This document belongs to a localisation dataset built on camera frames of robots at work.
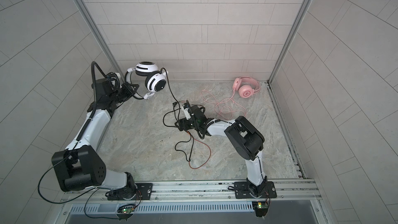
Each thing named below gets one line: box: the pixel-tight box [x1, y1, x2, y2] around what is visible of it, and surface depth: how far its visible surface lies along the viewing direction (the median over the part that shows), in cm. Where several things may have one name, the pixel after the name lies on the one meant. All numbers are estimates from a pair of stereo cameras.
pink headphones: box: [232, 75, 261, 99], surface depth 108 cm
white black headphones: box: [124, 61, 169, 101], surface depth 68 cm
